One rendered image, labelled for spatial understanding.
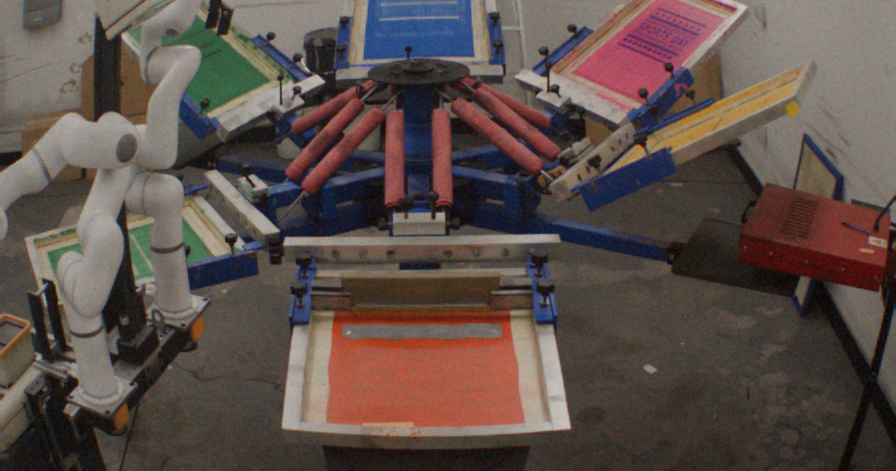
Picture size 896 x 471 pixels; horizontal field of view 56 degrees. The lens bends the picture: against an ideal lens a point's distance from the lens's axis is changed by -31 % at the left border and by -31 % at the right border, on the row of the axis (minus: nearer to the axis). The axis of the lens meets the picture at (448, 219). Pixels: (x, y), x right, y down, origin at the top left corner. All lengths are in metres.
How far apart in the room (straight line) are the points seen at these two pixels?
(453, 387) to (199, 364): 2.17
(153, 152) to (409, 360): 0.80
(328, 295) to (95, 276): 1.01
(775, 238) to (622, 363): 1.73
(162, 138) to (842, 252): 1.83
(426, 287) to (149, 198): 0.81
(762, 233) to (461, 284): 0.85
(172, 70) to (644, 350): 2.85
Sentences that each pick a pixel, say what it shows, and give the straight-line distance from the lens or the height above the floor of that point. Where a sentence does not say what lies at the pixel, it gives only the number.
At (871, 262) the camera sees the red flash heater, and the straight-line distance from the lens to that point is 2.84.
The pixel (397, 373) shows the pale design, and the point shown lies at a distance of 2.50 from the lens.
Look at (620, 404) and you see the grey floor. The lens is 4.16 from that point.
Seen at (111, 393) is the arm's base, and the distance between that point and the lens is 2.05.
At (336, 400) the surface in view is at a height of 0.96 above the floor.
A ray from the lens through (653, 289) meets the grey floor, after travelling 5.07.
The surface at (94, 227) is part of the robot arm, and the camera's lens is 1.85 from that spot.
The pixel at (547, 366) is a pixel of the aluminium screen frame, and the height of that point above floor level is 0.99.
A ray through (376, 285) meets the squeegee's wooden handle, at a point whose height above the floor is 1.04.
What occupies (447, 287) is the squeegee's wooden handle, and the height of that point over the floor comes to 1.03.
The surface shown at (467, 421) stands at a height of 0.96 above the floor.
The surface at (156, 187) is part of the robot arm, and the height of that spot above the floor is 1.44.
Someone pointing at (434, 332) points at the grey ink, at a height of 0.96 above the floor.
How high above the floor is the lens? 2.21
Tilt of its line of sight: 23 degrees down
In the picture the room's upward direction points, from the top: straight up
